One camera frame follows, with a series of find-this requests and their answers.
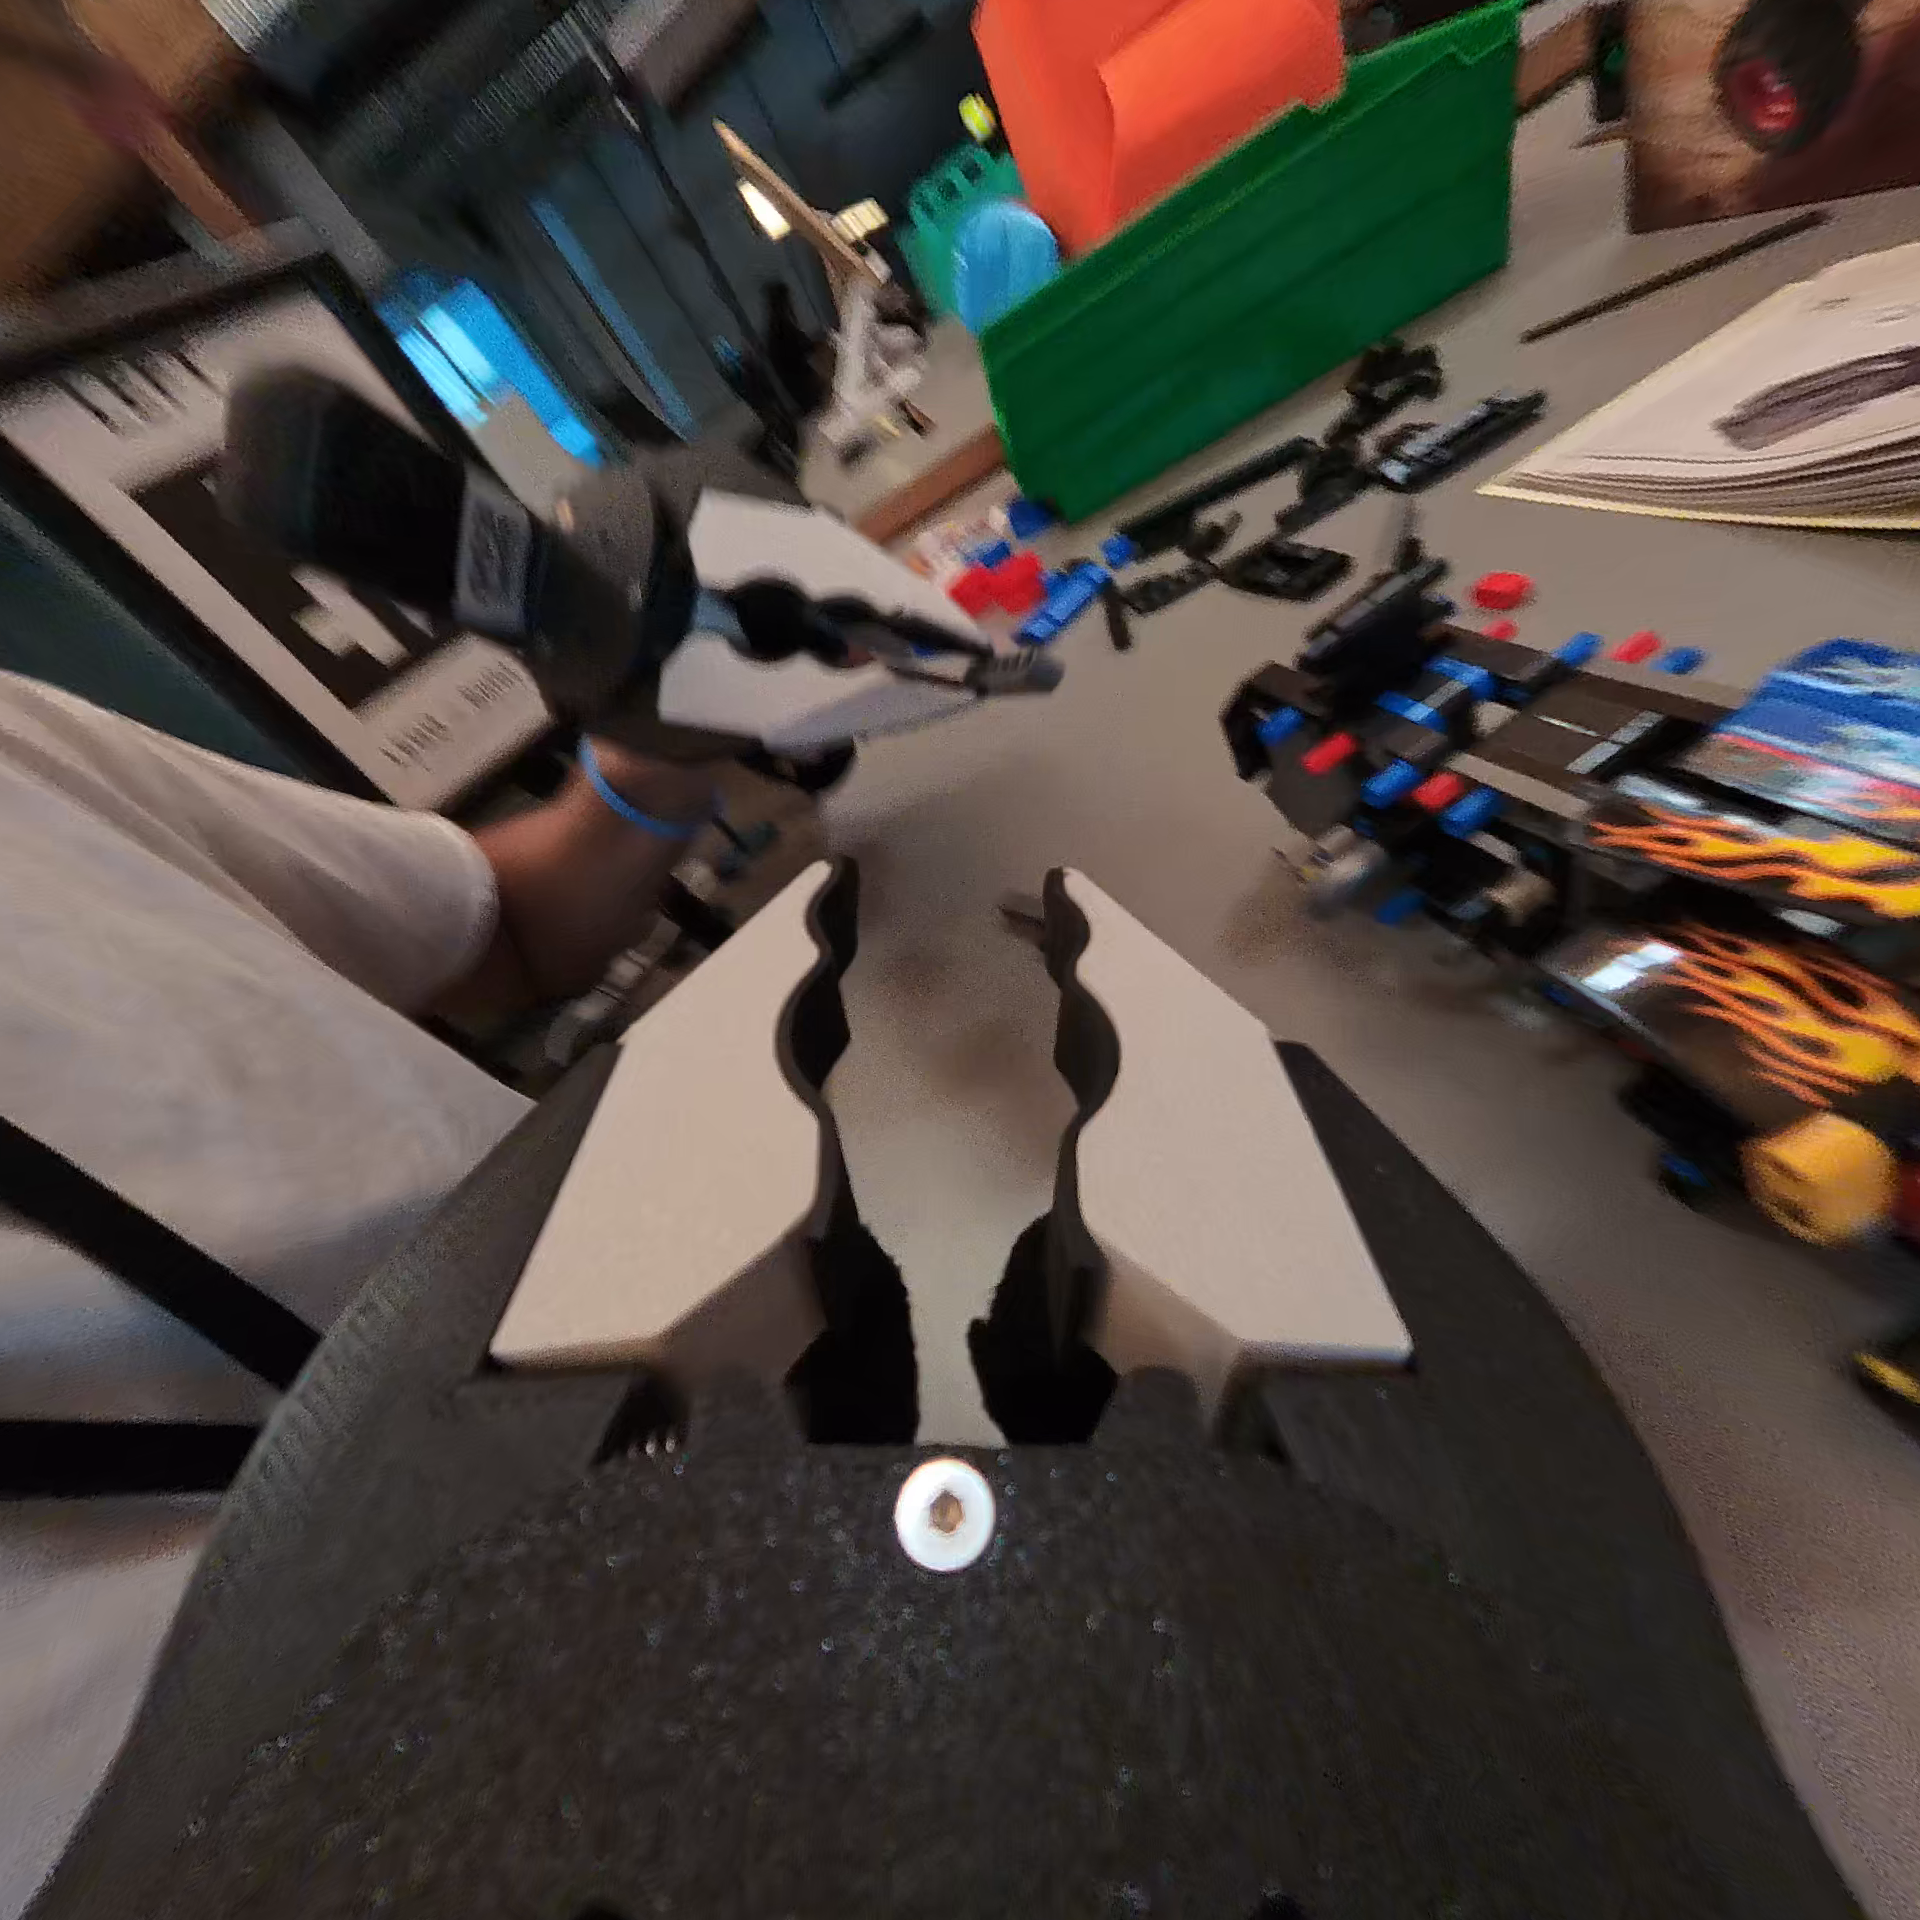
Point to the lego truck model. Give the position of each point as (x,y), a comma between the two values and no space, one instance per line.
(1499,720)

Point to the light blue round object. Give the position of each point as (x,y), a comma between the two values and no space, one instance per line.
(1008,264)

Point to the orange plastic container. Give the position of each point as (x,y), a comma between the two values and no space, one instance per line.
(1140,106)

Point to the pile of black lego pieces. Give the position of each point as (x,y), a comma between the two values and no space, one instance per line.
(1289,564)

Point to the blue wristband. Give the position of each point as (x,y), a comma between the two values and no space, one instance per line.
(628,820)

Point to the person's left forearm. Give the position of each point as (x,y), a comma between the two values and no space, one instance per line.
(555,901)

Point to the small red lego piece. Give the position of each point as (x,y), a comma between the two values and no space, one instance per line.
(1499,590)

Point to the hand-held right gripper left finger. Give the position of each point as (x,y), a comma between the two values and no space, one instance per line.
(690,1126)

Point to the open instruction booklet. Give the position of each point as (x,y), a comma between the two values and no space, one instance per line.
(1770,434)

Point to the long black lego axle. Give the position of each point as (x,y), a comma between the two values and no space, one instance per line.
(1681,272)

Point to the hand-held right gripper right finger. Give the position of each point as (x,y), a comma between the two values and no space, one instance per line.
(1215,1141)

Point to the pile of red blue bricks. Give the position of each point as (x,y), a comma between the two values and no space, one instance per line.
(1019,578)

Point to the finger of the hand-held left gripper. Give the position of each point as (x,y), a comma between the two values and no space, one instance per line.
(809,557)
(809,704)

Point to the green plastic bin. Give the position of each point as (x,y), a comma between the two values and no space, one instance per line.
(1259,301)

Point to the black white task sign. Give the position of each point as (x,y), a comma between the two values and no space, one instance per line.
(300,557)

